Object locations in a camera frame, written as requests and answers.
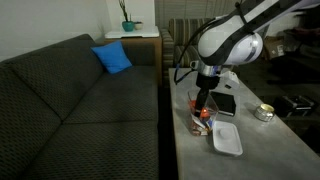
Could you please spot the wooden side table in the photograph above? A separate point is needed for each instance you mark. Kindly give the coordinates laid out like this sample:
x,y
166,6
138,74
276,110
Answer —
x,y
158,56

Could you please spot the window blinds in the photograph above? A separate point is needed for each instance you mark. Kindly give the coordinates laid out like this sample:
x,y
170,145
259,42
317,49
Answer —
x,y
186,9

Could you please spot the clear plastic storage container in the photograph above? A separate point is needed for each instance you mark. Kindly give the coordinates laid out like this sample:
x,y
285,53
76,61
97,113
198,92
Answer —
x,y
213,110

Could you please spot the cardboard box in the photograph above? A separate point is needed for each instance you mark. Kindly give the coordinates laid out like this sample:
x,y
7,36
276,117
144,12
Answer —
x,y
275,50

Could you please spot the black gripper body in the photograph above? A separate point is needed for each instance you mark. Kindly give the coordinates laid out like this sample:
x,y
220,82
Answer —
x,y
206,82

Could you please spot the black box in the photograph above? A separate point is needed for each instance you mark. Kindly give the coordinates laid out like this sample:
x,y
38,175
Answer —
x,y
293,106

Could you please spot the silver candle tin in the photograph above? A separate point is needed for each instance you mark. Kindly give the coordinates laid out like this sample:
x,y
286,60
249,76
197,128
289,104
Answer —
x,y
264,113

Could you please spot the striped armchair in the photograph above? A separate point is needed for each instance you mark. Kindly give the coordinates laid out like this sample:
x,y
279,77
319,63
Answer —
x,y
173,50

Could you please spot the teal plant pot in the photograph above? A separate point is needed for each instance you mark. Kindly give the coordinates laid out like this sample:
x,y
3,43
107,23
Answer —
x,y
128,26

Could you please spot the white board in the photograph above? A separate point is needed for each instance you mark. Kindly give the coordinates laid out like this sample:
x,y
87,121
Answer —
x,y
133,34

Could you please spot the white container lid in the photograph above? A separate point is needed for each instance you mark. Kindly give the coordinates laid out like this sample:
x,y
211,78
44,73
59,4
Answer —
x,y
227,138

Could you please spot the dark grey sofa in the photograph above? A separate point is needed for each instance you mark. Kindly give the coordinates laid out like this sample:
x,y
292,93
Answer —
x,y
66,100

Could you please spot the orange snack packet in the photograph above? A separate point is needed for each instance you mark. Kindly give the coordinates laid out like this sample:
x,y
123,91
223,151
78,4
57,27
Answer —
x,y
192,107

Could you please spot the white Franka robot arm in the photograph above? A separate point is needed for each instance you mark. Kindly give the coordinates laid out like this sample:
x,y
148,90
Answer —
x,y
233,43

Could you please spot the blue cushion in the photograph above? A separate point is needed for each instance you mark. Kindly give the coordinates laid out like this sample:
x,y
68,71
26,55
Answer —
x,y
112,57

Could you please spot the tall thin plant stem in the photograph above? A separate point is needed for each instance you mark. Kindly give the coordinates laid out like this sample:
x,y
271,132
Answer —
x,y
123,10

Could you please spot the small white pot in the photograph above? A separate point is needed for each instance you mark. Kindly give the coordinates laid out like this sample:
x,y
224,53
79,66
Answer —
x,y
138,26

